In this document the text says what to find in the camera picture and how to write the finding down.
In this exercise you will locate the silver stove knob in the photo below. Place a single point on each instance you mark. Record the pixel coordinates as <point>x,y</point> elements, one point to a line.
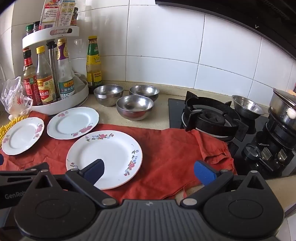
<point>267,153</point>
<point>282,154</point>

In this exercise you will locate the black burner grate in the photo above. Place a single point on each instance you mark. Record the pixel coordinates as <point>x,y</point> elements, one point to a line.
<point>275,129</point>
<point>196,109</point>

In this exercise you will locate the white round object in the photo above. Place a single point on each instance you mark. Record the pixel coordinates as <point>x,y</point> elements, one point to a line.
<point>291,113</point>

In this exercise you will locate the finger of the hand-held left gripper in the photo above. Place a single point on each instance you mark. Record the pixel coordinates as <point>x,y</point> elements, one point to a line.
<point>1,159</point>
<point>27,170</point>

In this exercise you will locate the red label sauce bottle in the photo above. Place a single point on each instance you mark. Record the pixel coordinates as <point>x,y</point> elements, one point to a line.
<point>30,85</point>

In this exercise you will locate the black range hood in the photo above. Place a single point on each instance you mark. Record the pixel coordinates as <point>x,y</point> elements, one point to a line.
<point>266,18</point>

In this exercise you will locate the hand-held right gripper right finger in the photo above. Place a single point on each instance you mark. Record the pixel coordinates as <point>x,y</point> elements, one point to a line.
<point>204,172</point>

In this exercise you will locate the yellow cap vinegar bottle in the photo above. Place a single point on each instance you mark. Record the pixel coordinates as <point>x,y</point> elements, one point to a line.
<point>46,85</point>

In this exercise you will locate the yellow spiky scrubber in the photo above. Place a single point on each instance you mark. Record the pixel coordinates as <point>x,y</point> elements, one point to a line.
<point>4,133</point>

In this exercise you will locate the clear plastic bag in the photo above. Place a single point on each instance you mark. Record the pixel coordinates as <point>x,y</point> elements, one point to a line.
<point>13,99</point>

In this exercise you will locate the medium floral white plate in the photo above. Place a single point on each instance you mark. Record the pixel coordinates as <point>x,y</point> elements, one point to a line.
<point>71,122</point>

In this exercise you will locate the small flared steel basin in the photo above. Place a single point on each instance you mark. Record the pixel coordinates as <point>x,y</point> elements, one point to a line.
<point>247,107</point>

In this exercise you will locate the red white seasoning packet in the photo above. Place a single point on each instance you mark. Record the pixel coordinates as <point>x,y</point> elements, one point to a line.
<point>49,16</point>

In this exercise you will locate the red cloth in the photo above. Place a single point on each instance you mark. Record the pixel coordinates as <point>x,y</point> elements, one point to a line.
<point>166,150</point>

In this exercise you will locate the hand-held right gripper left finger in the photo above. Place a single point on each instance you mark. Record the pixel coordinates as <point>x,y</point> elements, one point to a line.
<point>94,172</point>

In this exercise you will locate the small floral white plate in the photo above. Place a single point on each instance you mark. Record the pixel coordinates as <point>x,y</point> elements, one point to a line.
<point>20,136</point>

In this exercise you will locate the white yellow seasoning packet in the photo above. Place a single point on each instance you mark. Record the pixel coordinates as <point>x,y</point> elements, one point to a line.
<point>66,14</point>

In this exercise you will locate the white two-tier spice rack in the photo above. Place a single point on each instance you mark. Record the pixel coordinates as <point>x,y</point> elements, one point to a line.
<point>69,105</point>

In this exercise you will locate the green cap dark jar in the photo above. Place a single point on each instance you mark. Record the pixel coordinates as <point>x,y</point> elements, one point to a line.
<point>29,30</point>

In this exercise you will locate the stainless steel pot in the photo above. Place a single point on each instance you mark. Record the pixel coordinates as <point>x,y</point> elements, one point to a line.
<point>281,104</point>

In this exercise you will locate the large floral white plate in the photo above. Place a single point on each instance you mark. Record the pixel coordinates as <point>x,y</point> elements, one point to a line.
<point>111,153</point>

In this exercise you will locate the steel cylinder bottle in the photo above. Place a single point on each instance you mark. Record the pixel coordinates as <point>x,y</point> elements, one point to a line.
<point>53,60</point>

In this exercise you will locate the black stove knob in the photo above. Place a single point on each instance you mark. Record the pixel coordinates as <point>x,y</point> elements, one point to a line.
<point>253,152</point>

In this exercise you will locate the stainless steel bowl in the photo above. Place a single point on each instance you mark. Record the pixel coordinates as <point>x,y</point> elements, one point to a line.
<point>108,97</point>
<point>135,111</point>
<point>144,91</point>

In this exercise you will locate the black glass gas stove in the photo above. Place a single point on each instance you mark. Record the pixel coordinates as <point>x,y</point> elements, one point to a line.
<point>175,111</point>

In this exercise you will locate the green yellow label bottle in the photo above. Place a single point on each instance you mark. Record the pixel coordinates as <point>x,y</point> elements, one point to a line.
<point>93,67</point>

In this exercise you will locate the red label small jar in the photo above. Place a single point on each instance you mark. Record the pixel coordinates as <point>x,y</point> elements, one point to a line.
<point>74,17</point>

